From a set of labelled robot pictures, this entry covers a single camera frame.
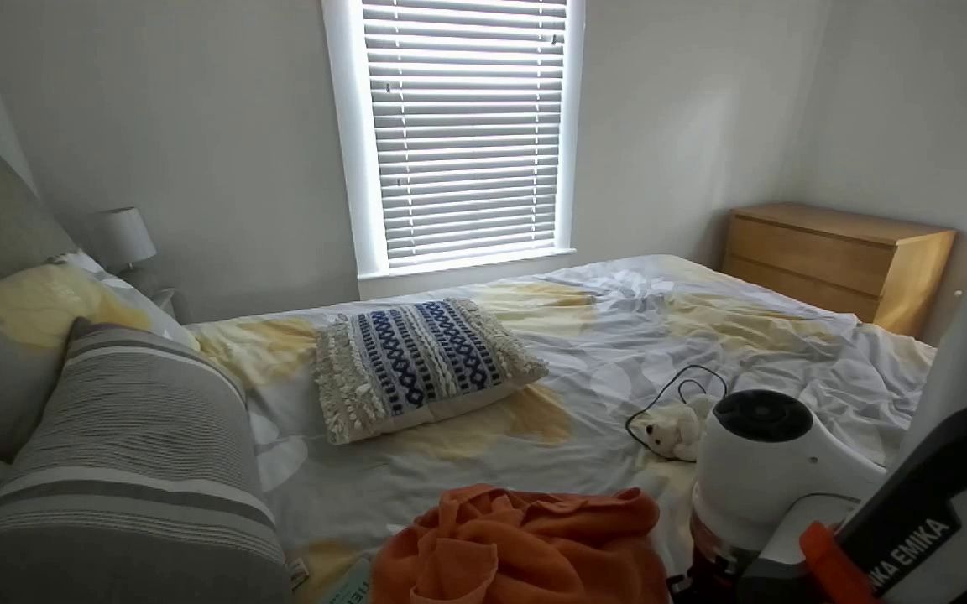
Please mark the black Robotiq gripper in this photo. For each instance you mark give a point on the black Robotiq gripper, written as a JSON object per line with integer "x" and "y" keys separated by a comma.
{"x": 714, "y": 576}

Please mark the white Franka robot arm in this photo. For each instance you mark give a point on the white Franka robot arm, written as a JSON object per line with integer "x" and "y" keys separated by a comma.
{"x": 788, "y": 470}

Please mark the white plush toy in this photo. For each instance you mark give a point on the white plush toy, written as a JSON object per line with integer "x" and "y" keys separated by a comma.
{"x": 671, "y": 432}

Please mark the orange crumpled cloth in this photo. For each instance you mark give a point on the orange crumpled cloth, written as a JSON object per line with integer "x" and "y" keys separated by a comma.
{"x": 517, "y": 549}

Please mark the light wooden dresser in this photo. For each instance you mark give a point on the light wooden dresser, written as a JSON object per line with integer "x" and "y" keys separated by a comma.
{"x": 830, "y": 255}

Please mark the blue white patterned pillow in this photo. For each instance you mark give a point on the blue white patterned pillow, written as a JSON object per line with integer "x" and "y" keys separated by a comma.
{"x": 422, "y": 364}

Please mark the window with white blinds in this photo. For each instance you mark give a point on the window with white blinds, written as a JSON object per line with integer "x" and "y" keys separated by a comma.
{"x": 468, "y": 134}

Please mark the grey white striped pillow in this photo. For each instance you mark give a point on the grey white striped pillow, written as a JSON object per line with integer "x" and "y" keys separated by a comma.
{"x": 137, "y": 470}

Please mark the small nightstand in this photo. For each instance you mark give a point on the small nightstand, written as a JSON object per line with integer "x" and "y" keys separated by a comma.
{"x": 163, "y": 300}

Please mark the white table lamp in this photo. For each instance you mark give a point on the white table lamp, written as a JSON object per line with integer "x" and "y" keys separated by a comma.
{"x": 129, "y": 235}

